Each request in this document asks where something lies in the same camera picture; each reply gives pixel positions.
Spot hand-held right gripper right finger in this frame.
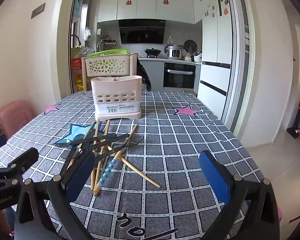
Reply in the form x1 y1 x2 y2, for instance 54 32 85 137
199 150 282 240

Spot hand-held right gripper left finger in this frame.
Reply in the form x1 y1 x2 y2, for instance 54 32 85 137
14 150 96 240

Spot black spoon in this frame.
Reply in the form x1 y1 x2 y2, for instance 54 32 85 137
94 134 145 160
52 133 130 148
61 129 97 178

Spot blue patterned wooden chopstick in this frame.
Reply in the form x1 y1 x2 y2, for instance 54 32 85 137
94 124 138 197

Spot pink chair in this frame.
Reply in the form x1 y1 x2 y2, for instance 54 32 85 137
0 100 33 138

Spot grey checked tablecloth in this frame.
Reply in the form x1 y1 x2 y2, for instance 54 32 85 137
0 90 268 240

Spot gold foil bag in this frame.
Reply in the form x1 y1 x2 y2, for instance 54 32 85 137
76 74 84 92

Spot black built-in oven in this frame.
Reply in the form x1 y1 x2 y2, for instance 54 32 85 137
163 62 197 89

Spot red plastic basket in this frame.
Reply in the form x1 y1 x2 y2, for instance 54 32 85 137
71 58 83 71

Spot beige flower-cutout basket rack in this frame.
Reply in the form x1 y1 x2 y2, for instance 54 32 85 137
81 53 138 92

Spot dark bag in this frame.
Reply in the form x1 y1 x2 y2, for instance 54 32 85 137
137 59 152 92

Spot green plastic basket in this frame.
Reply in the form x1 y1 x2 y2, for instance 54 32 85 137
87 48 128 57

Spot silver pressure cooker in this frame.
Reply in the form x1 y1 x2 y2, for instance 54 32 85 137
165 44 184 60

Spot white refrigerator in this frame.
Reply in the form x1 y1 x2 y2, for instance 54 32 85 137
194 0 237 120

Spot black wok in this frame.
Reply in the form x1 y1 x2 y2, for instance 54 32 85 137
144 48 162 58

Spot black range hood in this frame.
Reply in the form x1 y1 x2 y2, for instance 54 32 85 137
118 19 166 44

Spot white upper cabinets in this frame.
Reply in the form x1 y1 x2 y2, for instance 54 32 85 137
97 0 203 24

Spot dark wall switch panel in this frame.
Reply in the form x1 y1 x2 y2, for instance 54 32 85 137
31 3 46 19

